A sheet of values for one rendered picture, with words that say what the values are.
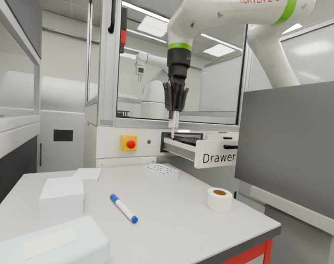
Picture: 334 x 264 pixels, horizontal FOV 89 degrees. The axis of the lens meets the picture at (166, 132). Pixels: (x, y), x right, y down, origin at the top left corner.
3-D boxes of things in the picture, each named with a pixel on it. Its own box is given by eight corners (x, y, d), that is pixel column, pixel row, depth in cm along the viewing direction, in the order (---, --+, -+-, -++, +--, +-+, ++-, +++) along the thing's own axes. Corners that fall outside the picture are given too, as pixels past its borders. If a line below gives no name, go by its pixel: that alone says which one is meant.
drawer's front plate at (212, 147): (245, 163, 80) (247, 140, 79) (196, 168, 65) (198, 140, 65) (241, 163, 81) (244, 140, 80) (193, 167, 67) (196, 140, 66)
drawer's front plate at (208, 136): (237, 150, 120) (239, 134, 119) (206, 151, 106) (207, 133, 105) (235, 149, 122) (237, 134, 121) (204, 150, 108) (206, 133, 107)
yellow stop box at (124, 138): (137, 151, 81) (138, 135, 80) (122, 151, 77) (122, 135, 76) (133, 149, 85) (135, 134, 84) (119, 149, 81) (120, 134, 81)
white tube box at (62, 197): (83, 213, 41) (84, 193, 40) (38, 222, 37) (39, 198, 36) (81, 191, 52) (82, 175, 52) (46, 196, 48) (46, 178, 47)
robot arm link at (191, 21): (259, 31, 69) (256, 0, 67) (288, 15, 58) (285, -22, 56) (178, 38, 58) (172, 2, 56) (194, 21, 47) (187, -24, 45)
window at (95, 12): (102, 94, 79) (110, -109, 72) (100, 94, 79) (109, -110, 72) (87, 102, 155) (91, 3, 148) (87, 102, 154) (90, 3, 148)
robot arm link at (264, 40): (298, 121, 89) (254, 30, 90) (336, 114, 74) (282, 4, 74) (282, 131, 86) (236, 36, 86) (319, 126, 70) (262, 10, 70)
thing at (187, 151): (239, 160, 80) (241, 147, 80) (197, 163, 68) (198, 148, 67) (189, 145, 115) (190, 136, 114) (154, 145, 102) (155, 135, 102)
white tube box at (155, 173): (178, 179, 68) (179, 170, 68) (162, 184, 63) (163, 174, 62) (158, 171, 77) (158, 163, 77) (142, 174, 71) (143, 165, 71)
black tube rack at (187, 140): (221, 155, 85) (222, 143, 85) (193, 157, 77) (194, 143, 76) (193, 147, 104) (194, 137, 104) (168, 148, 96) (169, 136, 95)
